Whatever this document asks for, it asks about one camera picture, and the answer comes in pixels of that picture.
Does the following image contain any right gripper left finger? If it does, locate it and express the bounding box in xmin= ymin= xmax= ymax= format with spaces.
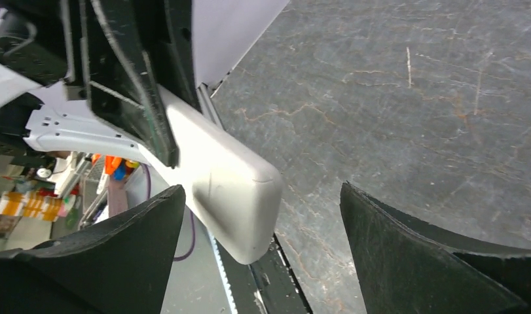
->
xmin=0 ymin=185 xmax=185 ymax=313

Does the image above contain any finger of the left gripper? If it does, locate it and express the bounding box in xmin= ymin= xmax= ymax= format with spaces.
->
xmin=163 ymin=0 xmax=200 ymax=111
xmin=81 ymin=1 xmax=179 ymax=167

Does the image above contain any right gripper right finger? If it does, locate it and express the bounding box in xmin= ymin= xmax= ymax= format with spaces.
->
xmin=340 ymin=183 xmax=531 ymax=313

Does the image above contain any white remote control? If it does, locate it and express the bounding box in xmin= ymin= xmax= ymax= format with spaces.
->
xmin=139 ymin=87 xmax=283 ymax=264

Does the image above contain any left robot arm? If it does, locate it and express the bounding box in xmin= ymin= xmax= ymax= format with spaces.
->
xmin=0 ymin=1 xmax=200 ymax=167

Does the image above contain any white slotted cable duct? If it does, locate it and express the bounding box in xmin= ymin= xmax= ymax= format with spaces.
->
xmin=204 ymin=227 xmax=238 ymax=314

